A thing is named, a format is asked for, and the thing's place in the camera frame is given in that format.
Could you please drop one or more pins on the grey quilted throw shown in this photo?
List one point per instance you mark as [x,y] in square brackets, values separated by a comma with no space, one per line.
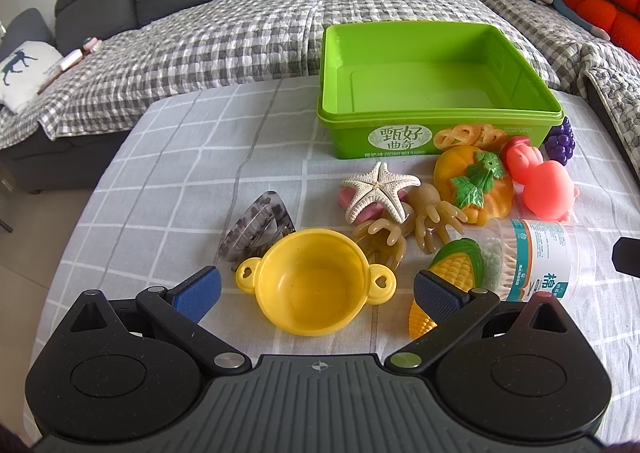
[617,88]

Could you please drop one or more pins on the orange toy pumpkin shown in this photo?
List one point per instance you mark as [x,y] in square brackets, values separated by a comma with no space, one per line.
[475,183]

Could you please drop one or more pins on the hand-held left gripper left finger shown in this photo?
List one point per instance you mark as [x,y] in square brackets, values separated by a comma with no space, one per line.
[197,294]

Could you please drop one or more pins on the clear cotton swab container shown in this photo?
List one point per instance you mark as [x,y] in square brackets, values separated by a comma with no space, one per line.
[540,258]

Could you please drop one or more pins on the pink rubber animal toy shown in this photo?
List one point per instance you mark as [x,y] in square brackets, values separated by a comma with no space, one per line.
[547,190]

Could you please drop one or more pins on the light grey grid sheet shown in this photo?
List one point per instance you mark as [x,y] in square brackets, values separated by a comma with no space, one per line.
[175,173]

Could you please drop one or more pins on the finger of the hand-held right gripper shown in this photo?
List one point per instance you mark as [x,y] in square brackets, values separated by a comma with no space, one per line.
[628,257]

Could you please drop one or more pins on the tan rubber octopus toy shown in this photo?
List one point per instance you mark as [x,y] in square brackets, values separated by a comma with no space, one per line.
[435,215]
[382,240]

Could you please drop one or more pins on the white printed pillow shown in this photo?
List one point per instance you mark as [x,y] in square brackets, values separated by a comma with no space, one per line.
[25,70]

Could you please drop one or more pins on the pink and white tube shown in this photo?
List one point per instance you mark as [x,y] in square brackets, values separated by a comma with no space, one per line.
[70,59]

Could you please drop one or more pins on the green plastic box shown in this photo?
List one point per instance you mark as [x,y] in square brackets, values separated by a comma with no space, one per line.
[430,83]

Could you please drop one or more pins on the yellow toy pot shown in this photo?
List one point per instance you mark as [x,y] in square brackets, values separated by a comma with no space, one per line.
[312,280]

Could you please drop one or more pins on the purple toy grapes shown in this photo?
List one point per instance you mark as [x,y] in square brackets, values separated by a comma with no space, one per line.
[560,140]

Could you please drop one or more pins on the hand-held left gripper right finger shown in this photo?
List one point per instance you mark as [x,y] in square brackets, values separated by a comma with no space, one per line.
[440,299]

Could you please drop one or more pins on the yellow toy corn cob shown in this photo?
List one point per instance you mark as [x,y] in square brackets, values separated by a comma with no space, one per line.
[452,265]

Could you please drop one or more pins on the grey checked blanket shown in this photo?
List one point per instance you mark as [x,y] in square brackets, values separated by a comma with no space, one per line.
[210,43]
[540,28]

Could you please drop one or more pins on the pink rectangular block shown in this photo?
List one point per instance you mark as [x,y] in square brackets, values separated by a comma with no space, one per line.
[367,210]

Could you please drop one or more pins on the white starfish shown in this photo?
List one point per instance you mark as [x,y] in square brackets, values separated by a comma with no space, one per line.
[380,190]

